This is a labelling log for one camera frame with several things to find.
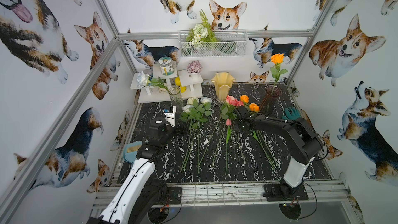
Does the pink rose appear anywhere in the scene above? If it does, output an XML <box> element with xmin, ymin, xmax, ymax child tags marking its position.
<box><xmin>235</xmin><ymin>101</ymin><xmax>245</xmax><ymax>107</ymax></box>
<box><xmin>210</xmin><ymin>95</ymin><xmax>238</xmax><ymax>167</ymax></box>

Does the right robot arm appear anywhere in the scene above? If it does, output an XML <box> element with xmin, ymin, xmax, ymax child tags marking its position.
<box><xmin>234</xmin><ymin>106</ymin><xmax>323</xmax><ymax>202</ymax></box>

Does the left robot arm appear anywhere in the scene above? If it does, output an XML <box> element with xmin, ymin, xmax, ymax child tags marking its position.
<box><xmin>87</xmin><ymin>114</ymin><xmax>181</xmax><ymax>224</ymax></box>

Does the pink tulip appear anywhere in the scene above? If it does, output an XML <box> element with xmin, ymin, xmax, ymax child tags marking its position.
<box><xmin>224</xmin><ymin>119</ymin><xmax>232</xmax><ymax>176</ymax></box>

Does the dark red glass vase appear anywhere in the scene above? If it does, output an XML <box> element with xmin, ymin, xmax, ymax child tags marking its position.
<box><xmin>259</xmin><ymin>85</ymin><xmax>283</xmax><ymax>115</ymax></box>

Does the clear ribbed glass vase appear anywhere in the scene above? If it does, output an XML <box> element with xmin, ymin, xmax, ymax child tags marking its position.
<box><xmin>168</xmin><ymin>85</ymin><xmax>183</xmax><ymax>114</ymax></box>

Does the yellow fluted vase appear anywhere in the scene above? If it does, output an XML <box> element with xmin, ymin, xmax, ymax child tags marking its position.
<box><xmin>211</xmin><ymin>72</ymin><xmax>235</xmax><ymax>102</ymax></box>

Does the yellow bottle under shelf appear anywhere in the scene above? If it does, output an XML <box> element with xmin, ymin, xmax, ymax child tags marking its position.
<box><xmin>175</xmin><ymin>77</ymin><xmax>186</xmax><ymax>93</ymax></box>

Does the teal rubber glove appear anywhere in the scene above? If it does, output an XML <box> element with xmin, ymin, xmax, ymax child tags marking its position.
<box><xmin>282</xmin><ymin>107</ymin><xmax>301</xmax><ymax>120</ymax></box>

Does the white tiered shelf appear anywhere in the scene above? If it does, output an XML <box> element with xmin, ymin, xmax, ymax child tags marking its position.
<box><xmin>130</xmin><ymin>63</ymin><xmax>204</xmax><ymax>104</ymax></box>

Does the blue label tin can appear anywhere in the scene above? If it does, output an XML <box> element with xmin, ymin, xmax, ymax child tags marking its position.
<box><xmin>145</xmin><ymin>69</ymin><xmax>153</xmax><ymax>86</ymax></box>

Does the clear jar green lid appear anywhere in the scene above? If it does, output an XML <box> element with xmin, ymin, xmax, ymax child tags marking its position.
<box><xmin>158</xmin><ymin>57</ymin><xmax>175</xmax><ymax>76</ymax></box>

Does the small purple flower pot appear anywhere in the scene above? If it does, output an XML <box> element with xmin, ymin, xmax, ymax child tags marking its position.
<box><xmin>187</xmin><ymin>60</ymin><xmax>203</xmax><ymax>74</ymax></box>

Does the green fern white flower bouquet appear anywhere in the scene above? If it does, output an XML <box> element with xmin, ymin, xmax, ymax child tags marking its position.
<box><xmin>186</xmin><ymin>9</ymin><xmax>219</xmax><ymax>48</ymax></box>

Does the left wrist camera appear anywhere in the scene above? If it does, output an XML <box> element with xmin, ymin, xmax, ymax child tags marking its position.
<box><xmin>163</xmin><ymin>106</ymin><xmax>176</xmax><ymax>127</ymax></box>

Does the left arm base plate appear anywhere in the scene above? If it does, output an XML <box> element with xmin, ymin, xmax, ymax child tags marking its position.
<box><xmin>156</xmin><ymin>187</ymin><xmax>182</xmax><ymax>205</ymax></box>

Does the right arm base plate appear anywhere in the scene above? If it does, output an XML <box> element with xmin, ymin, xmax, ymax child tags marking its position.
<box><xmin>263</xmin><ymin>183</ymin><xmax>309</xmax><ymax>202</ymax></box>

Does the white wire wall basket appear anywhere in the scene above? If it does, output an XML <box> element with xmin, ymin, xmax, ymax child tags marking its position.
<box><xmin>178</xmin><ymin>30</ymin><xmax>248</xmax><ymax>58</ymax></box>

